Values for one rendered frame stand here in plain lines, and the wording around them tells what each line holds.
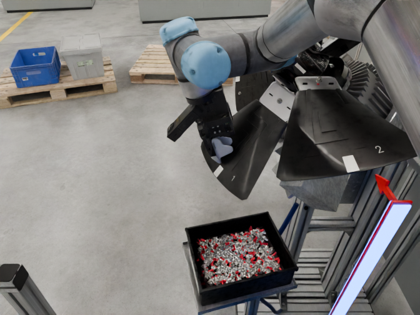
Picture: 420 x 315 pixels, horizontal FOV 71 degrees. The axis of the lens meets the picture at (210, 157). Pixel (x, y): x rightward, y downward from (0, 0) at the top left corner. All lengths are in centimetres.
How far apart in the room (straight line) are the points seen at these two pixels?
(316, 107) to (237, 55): 18
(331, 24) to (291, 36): 29
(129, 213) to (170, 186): 34
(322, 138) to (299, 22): 20
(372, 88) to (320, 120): 24
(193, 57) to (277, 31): 13
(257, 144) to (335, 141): 27
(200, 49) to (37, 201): 196
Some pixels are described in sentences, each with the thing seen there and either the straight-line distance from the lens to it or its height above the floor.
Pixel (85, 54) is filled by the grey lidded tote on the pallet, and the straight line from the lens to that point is 349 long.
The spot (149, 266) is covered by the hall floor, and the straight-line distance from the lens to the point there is 174.
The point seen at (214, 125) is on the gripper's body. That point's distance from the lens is 68.
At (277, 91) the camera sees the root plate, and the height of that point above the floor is 113.
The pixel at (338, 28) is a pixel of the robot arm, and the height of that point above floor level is 141.
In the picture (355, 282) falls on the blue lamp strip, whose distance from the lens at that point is 55.
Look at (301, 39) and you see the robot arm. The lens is 46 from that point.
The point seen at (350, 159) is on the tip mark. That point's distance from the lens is 51.
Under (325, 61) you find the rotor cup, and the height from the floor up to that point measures 122.
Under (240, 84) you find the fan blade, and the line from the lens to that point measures 103.
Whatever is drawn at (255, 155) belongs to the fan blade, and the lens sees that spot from 76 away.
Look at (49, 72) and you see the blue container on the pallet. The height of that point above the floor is 28.
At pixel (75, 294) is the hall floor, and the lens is 176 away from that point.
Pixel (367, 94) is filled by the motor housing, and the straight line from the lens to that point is 77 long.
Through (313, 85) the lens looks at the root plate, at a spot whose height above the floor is 119.
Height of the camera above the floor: 145
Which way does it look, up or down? 38 degrees down
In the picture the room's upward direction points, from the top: straight up
